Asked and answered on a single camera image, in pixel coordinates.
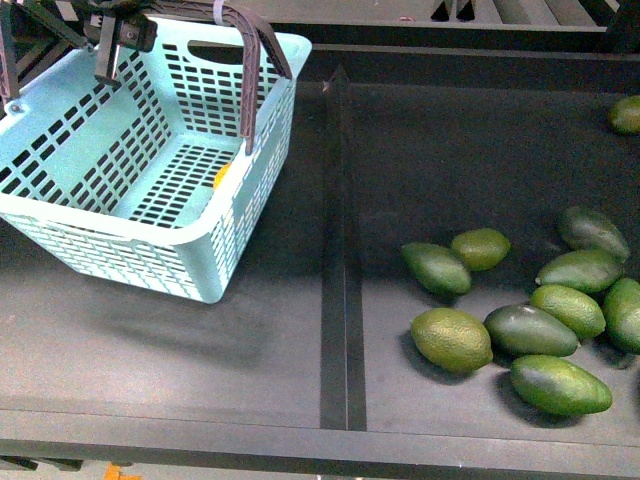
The green lime far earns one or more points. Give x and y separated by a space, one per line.
623 117

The green lime back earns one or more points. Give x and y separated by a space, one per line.
481 249

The brown basket handle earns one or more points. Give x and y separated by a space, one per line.
257 36

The green lime right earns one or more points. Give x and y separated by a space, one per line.
576 310

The light blue plastic basket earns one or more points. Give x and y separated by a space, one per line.
116 182

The dark green avocado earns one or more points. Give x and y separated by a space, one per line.
521 330
438 269

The green avocado right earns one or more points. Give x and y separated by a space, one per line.
588 271

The green avocado front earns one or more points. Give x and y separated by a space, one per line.
559 387

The black tray divider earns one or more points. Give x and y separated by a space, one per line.
343 381

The yellow mango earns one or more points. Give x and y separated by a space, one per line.
220 174

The dark avocado back right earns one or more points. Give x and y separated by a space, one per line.
583 228

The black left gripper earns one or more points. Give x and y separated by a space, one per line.
112 25

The green lime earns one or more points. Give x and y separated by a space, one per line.
576 310
481 249
623 117
452 339

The green lime edge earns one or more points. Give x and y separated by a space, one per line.
621 312

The dark green avocado left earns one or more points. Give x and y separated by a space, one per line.
438 269

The white zip tie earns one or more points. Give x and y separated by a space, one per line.
218 12

